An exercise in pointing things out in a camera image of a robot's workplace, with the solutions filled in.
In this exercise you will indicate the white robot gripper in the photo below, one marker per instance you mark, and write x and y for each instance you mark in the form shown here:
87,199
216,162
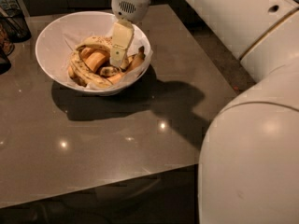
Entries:
130,7

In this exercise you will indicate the spotted yellow banana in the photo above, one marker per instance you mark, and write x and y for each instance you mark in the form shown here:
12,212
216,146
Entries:
93,43

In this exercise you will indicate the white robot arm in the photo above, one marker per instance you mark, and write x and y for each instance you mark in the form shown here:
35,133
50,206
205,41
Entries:
248,171

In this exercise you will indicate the orange banana at right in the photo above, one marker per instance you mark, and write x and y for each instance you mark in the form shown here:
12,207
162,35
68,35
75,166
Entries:
128,65

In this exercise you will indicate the orange banana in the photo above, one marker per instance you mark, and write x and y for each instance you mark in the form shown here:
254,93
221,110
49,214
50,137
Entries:
128,65
96,59

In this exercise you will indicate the orange banana in middle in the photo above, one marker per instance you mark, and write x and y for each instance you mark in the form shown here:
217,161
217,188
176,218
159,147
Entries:
96,59

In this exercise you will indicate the small dark spotted banana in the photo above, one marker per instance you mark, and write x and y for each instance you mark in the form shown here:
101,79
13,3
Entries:
108,71

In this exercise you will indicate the white bowl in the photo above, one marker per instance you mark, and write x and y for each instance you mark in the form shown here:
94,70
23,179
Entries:
56,42

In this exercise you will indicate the spotted banana bunch at left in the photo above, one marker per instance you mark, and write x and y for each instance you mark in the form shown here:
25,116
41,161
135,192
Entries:
85,73

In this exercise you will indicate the dark object at left edge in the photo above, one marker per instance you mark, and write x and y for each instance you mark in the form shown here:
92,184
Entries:
6,48

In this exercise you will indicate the black wire basket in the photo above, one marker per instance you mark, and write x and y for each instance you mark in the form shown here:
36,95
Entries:
15,25

